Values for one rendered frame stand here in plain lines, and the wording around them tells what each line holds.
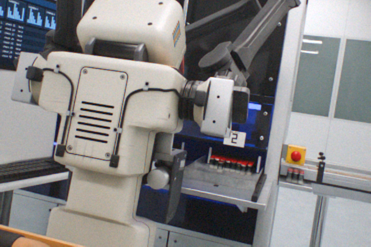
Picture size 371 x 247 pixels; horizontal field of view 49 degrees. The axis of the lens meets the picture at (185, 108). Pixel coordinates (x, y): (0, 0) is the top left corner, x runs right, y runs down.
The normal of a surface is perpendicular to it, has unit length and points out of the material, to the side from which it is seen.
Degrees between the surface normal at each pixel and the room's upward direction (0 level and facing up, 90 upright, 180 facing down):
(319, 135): 90
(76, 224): 82
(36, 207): 90
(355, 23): 90
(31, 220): 90
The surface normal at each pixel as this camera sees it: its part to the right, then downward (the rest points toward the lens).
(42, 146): 0.88, 0.15
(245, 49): 0.67, -0.04
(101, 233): -0.22, -0.12
